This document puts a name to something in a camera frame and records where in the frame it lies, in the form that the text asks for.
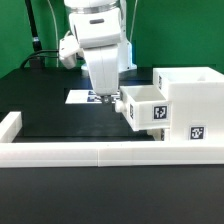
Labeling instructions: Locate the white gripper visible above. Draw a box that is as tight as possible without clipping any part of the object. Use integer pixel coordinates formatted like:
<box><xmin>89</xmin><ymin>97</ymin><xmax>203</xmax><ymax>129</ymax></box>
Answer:
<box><xmin>59</xmin><ymin>8</ymin><xmax>121</xmax><ymax>104</ymax></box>

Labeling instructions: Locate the white drawer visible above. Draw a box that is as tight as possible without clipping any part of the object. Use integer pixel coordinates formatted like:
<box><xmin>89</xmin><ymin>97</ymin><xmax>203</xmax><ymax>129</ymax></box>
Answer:
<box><xmin>115</xmin><ymin>85</ymin><xmax>171</xmax><ymax>131</ymax></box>
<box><xmin>147</xmin><ymin>129</ymin><xmax>165</xmax><ymax>141</ymax></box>

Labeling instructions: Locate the white drawer cabinet box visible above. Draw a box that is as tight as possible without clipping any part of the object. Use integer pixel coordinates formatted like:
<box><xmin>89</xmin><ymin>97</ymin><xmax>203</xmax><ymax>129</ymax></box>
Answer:
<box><xmin>153</xmin><ymin>67</ymin><xmax>224</xmax><ymax>142</ymax></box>

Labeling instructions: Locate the white front drawer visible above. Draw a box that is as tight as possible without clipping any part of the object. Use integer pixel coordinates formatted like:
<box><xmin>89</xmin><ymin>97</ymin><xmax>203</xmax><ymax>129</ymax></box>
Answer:
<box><xmin>147</xmin><ymin>129</ymin><xmax>165</xmax><ymax>141</ymax></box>

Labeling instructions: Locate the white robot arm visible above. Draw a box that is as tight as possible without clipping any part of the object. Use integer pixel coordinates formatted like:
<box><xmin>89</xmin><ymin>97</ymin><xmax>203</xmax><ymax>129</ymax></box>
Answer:
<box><xmin>59</xmin><ymin>0</ymin><xmax>137</xmax><ymax>103</ymax></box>

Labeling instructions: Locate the white fiducial marker sheet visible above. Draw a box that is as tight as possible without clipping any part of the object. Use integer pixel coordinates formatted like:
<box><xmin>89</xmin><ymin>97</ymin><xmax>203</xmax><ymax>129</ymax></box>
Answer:
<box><xmin>65</xmin><ymin>90</ymin><xmax>120</xmax><ymax>104</ymax></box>

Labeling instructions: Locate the black vertical pole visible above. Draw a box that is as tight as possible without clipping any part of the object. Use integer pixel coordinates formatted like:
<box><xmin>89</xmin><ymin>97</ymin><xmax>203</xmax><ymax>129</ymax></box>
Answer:
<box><xmin>24</xmin><ymin>0</ymin><xmax>46</xmax><ymax>69</ymax></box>

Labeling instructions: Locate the black cable with connector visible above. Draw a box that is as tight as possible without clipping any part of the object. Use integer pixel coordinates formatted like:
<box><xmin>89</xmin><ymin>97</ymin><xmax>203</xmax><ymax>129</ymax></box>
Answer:
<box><xmin>20</xmin><ymin>49</ymin><xmax>64</xmax><ymax>69</ymax></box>

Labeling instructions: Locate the thin white cable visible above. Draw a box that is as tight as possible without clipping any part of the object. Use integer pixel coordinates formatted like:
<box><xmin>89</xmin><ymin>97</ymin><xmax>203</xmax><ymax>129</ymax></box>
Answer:
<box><xmin>46</xmin><ymin>0</ymin><xmax>60</xmax><ymax>68</ymax></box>

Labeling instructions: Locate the white U-shaped boundary frame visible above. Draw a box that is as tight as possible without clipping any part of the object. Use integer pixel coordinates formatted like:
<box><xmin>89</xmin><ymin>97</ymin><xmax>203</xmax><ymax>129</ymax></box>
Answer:
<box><xmin>0</xmin><ymin>112</ymin><xmax>224</xmax><ymax>168</ymax></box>

